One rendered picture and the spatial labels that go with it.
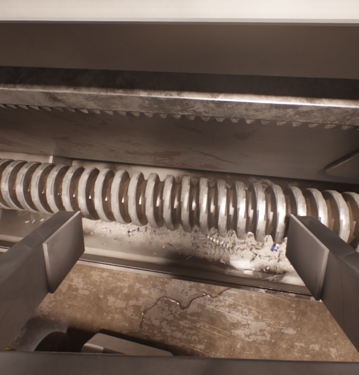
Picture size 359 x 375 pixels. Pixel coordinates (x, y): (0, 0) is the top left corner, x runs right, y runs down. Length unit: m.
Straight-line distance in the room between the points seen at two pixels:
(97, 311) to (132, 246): 0.53
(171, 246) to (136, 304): 0.50
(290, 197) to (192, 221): 0.07
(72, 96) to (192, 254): 0.38
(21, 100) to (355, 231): 0.23
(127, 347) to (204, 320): 0.25
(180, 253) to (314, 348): 0.62
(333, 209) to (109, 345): 0.81
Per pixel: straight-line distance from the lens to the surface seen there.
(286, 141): 0.28
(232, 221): 0.18
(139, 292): 0.97
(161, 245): 0.51
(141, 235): 0.52
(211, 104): 0.16
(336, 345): 1.03
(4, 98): 0.23
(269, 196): 0.18
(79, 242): 0.16
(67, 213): 0.16
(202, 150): 0.32
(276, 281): 0.52
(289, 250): 0.17
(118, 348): 0.91
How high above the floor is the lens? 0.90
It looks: 79 degrees down
